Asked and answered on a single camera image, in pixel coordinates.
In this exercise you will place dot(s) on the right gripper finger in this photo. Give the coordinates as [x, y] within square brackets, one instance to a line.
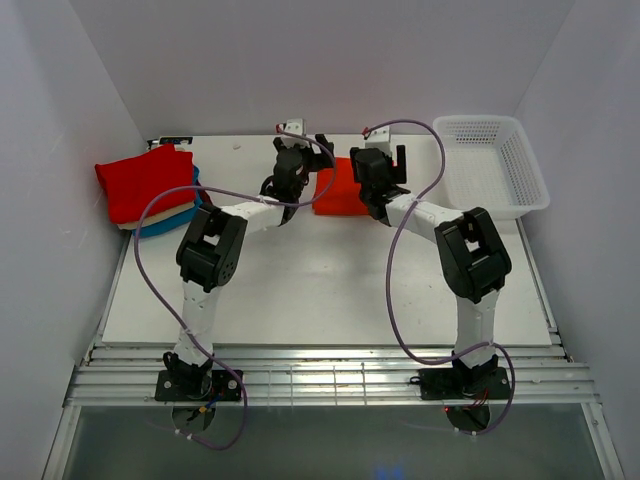
[398, 171]
[359, 158]

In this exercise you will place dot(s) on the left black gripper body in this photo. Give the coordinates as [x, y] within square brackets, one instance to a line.
[309, 164]

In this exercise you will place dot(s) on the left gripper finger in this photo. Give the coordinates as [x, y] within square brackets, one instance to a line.
[325, 158]
[279, 144]

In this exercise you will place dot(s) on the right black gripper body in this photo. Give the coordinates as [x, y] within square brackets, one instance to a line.
[391, 171]

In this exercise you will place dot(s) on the orange t-shirt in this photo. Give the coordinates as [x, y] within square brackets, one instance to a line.
[342, 198]

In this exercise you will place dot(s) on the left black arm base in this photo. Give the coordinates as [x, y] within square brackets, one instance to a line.
[182, 382]

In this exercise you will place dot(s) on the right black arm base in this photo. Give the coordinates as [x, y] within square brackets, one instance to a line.
[487, 381]

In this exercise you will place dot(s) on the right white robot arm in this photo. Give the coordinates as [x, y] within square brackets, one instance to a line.
[472, 255]

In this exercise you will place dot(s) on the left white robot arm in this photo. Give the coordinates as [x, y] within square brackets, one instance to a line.
[209, 254]

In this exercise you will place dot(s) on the white plastic basket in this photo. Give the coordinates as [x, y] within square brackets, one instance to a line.
[490, 164]

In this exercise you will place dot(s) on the folded maroon t-shirt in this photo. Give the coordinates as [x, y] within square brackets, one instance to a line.
[203, 195]

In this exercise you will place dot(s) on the blue label sticker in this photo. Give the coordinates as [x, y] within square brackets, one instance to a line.
[172, 140]

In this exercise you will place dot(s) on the folded red t-shirt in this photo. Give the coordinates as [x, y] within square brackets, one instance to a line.
[115, 177]

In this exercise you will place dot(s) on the folded beige t-shirt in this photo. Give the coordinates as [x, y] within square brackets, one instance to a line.
[159, 217]

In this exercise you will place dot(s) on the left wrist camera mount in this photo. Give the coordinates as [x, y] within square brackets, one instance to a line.
[292, 127]

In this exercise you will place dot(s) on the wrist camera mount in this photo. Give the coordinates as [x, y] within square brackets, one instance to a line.
[378, 138]
[292, 127]

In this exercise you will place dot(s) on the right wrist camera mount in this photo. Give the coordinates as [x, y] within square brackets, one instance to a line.
[378, 138]

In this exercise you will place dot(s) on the aluminium rail frame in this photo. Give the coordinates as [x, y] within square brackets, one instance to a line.
[291, 377]

